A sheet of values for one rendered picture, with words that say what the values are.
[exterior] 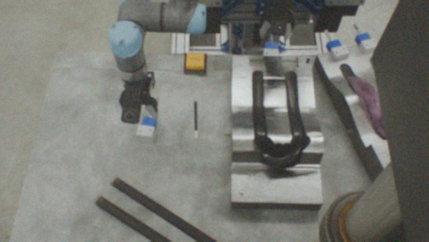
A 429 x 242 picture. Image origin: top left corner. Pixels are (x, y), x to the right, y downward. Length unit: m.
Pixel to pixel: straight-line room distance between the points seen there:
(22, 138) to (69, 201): 1.16
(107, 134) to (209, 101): 0.35
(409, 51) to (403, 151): 0.06
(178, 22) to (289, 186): 0.56
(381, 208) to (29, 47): 2.57
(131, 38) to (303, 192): 0.65
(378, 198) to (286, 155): 0.90
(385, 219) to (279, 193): 0.85
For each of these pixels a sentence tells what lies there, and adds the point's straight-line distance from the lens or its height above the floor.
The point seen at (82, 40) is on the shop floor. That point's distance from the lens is 2.82.
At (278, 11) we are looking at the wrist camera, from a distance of 1.39.
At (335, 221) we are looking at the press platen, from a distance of 0.60.
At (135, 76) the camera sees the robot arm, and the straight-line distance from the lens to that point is 1.17.
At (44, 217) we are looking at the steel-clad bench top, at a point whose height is 0.80.
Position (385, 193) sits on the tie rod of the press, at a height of 1.69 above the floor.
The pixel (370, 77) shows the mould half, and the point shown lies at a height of 0.87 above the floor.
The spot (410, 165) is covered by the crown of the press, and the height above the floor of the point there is 1.84.
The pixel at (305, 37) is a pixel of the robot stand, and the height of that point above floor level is 0.21.
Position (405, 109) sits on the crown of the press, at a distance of 0.31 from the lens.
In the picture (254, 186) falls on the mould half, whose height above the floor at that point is 0.86.
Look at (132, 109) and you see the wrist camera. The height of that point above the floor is 1.07.
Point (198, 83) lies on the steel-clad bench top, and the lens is 1.57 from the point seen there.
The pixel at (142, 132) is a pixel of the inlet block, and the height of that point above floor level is 0.85.
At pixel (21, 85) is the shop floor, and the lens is 2.74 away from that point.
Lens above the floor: 2.09
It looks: 61 degrees down
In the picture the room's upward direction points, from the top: straight up
